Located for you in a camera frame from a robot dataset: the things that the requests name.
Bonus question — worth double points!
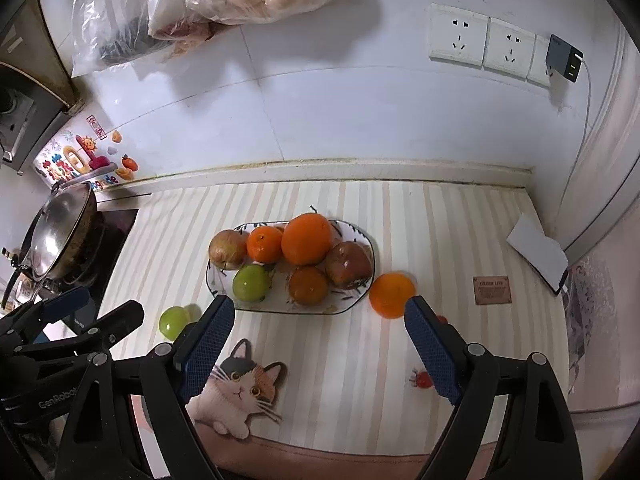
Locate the large green apple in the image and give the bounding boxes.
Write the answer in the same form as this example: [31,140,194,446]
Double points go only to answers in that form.
[232,263,271,302]

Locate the brown label patch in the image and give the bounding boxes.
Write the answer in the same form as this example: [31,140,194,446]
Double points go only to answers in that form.
[473,276,512,306]

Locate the white wall socket middle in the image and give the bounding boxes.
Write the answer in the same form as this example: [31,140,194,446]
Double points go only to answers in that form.
[484,18,536,79]

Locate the small orange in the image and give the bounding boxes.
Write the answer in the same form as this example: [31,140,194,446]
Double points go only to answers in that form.
[246,226,282,264]
[288,266,329,307]

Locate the yellowish red apple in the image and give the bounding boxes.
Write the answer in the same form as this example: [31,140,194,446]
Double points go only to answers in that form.
[208,230,247,271]

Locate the white wall socket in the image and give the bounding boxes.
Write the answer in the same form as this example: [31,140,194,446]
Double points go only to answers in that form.
[427,3,489,67]
[527,35,551,88]
[484,18,536,79]

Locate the dark red apple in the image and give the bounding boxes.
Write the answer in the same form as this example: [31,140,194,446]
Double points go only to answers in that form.
[324,242,373,289]

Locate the floral ceramic plate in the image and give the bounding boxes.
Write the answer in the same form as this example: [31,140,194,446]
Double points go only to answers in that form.
[205,219,376,315]

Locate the cherry tomato with stem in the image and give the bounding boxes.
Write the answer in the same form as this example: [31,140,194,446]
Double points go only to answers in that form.
[409,368,433,390]

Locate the clear plastic bag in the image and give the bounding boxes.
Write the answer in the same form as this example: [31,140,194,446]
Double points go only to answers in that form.
[72,0,217,77]

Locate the metal wok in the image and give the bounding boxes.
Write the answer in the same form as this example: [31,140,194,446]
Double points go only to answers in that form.
[1,181,98,309]

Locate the small green apple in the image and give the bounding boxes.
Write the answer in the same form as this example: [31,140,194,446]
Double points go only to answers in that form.
[158,306,191,341]

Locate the dark power adapter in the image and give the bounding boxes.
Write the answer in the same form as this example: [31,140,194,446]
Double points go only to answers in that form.
[546,35,584,84]

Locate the large orange with stem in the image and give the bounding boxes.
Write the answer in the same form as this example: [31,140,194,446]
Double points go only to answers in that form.
[281,212,333,266]

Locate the white wall socket right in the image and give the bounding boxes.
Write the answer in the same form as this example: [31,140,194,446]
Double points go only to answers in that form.
[527,35,551,88]

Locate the white charger cable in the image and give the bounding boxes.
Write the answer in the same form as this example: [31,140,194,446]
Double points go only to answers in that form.
[566,62,594,196]

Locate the orange mandarin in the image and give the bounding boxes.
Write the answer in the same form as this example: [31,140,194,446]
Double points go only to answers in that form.
[369,272,416,320]

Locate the white wall socket left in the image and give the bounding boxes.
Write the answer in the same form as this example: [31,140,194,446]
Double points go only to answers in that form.
[427,3,489,67]

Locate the colourful wall stickers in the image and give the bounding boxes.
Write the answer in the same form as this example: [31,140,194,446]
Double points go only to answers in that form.
[32,112,140,191]

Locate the white folded paper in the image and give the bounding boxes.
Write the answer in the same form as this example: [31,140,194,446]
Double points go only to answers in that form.
[506,214,568,296]

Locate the range hood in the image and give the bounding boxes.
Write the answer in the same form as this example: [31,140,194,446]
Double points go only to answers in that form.
[1,0,84,174]

